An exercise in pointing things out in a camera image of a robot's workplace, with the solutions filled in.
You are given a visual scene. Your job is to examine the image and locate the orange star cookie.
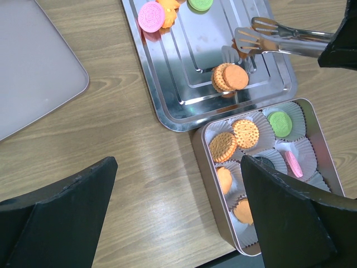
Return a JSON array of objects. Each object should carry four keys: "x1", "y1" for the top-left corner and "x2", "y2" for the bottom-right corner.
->
[{"x1": 156, "y1": 0, "x2": 180, "y2": 28}]

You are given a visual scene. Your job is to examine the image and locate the metal tongs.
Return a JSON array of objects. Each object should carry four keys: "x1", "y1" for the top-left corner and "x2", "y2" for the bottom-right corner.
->
[{"x1": 234, "y1": 17, "x2": 334, "y2": 58}]

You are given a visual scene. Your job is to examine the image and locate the brown cookie tin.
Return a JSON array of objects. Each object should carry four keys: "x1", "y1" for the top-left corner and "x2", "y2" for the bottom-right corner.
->
[{"x1": 192, "y1": 98, "x2": 345, "y2": 256}]

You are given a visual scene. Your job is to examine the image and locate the orange leaf cookie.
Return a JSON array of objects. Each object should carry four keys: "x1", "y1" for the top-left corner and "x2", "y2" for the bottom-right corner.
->
[{"x1": 233, "y1": 198, "x2": 254, "y2": 226}]

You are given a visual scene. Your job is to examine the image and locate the orange round dotted cookie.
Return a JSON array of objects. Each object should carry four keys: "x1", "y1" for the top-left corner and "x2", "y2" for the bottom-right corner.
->
[{"x1": 232, "y1": 119, "x2": 259, "y2": 149}]

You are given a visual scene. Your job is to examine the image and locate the green round cookie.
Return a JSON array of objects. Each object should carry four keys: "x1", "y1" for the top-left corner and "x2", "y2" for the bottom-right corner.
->
[
  {"x1": 188, "y1": 0, "x2": 213, "y2": 12},
  {"x1": 268, "y1": 111, "x2": 293, "y2": 138}
]

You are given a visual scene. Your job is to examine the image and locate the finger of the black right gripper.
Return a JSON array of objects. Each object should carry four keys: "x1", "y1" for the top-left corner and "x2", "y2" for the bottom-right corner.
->
[{"x1": 318, "y1": 0, "x2": 356, "y2": 70}]

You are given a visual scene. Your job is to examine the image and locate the pink round cookie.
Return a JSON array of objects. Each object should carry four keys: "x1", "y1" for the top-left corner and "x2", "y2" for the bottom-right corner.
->
[{"x1": 284, "y1": 151, "x2": 303, "y2": 178}]

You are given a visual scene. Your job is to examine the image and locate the orange plain round cookie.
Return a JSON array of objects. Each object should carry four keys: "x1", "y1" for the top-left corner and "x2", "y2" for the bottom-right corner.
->
[{"x1": 211, "y1": 63, "x2": 249, "y2": 93}]

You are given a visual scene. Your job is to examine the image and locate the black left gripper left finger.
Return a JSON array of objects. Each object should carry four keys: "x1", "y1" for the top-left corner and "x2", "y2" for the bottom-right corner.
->
[{"x1": 1, "y1": 156, "x2": 118, "y2": 267}]

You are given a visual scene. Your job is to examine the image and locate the pink cookie at edge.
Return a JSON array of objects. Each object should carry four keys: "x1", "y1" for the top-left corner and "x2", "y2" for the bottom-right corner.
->
[{"x1": 138, "y1": 1, "x2": 165, "y2": 33}]

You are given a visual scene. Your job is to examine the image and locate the brown tin lid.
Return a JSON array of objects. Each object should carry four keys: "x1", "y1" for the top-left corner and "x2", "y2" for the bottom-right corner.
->
[{"x1": 1, "y1": 1, "x2": 90, "y2": 140}]

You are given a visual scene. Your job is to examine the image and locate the orange flower cookie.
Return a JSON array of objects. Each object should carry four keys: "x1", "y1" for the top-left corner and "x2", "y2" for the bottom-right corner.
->
[{"x1": 216, "y1": 166, "x2": 233, "y2": 194}]

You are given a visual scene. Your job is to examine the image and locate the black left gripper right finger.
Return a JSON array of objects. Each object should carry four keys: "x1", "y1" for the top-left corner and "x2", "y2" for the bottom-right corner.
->
[{"x1": 241, "y1": 156, "x2": 356, "y2": 267}]

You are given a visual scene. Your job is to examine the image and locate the orange round sandwich cookie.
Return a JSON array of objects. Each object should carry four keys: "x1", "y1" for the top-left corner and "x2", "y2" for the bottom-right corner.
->
[{"x1": 209, "y1": 132, "x2": 238, "y2": 162}]

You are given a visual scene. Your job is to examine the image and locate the steel baking tray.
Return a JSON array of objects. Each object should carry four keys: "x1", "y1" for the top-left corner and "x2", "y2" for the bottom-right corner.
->
[{"x1": 123, "y1": 1, "x2": 297, "y2": 132}]

